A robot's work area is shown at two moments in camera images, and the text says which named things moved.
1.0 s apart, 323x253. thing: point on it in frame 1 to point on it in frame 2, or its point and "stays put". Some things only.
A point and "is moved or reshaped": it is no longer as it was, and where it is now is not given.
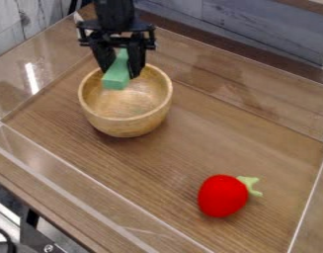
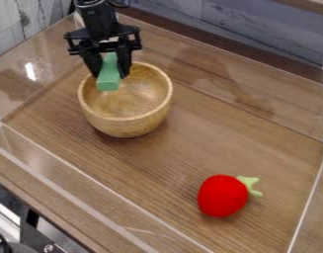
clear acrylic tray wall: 75,199 stays put
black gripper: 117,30 to 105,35
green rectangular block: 117,79 is moved or reshaped
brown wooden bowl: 131,112 stays put
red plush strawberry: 224,195 stays put
